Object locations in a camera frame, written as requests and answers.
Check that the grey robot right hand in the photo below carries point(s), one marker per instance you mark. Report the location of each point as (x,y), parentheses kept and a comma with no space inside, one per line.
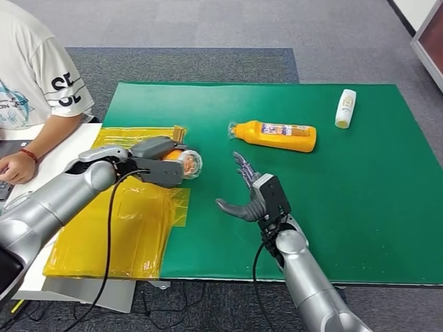
(242,211)

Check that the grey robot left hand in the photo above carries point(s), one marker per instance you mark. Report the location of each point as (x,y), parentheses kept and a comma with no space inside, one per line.
(152,147)

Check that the orange detergent bottle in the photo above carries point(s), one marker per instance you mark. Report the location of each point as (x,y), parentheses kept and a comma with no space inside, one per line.
(192,164)
(249,134)

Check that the person's forearm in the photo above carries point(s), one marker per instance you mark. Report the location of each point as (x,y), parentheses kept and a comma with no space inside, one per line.
(55,134)

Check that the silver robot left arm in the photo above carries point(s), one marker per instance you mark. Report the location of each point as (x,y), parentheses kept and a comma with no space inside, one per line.
(52,211)

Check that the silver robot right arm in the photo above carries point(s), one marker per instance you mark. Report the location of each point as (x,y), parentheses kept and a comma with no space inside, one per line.
(311,284)

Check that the small white bottle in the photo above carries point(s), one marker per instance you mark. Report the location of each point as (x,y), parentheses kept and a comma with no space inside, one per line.
(346,107)

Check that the yellow film-wrapped board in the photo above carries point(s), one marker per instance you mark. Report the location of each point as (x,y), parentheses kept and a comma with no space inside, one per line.
(138,229)

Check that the green table mat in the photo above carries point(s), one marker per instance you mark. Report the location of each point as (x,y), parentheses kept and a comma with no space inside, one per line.
(363,183)

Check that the person's hand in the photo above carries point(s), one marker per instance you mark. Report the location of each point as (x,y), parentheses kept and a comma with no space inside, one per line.
(17,168)

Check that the person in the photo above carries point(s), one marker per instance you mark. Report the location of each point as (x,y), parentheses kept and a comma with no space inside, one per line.
(27,64)

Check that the dark grey laptop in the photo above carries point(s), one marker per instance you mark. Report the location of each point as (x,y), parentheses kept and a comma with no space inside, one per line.
(10,147)

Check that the dark keyboard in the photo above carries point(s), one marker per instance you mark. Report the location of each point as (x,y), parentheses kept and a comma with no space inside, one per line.
(3,190)

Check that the white-framed cabinet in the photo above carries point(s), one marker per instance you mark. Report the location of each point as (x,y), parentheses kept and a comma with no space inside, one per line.
(432,41)

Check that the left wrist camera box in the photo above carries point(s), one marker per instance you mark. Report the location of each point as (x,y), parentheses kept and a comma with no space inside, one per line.
(162,174)

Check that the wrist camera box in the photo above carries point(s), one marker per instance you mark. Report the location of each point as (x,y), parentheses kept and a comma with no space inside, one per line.
(273,194)
(162,174)

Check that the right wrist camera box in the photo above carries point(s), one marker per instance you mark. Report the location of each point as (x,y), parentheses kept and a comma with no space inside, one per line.
(273,194)

